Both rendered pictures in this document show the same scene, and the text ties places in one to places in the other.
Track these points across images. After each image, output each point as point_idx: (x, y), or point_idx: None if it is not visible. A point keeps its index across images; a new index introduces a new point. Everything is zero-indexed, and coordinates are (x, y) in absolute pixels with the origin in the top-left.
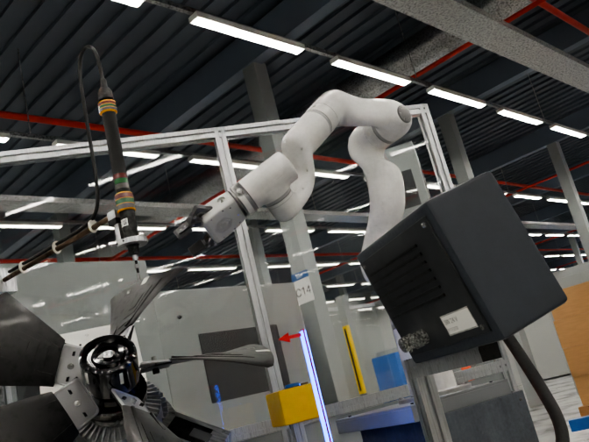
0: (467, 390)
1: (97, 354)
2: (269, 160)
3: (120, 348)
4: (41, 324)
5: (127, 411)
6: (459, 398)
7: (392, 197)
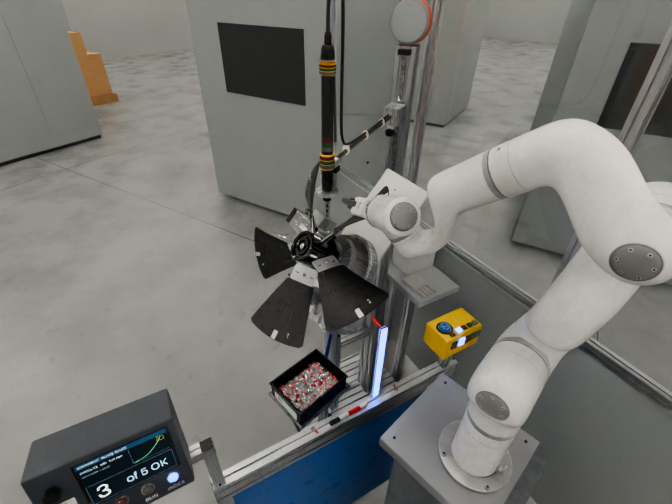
0: (433, 488)
1: (301, 241)
2: (382, 204)
3: (306, 247)
4: (312, 197)
5: (286, 282)
6: (422, 481)
7: (540, 328)
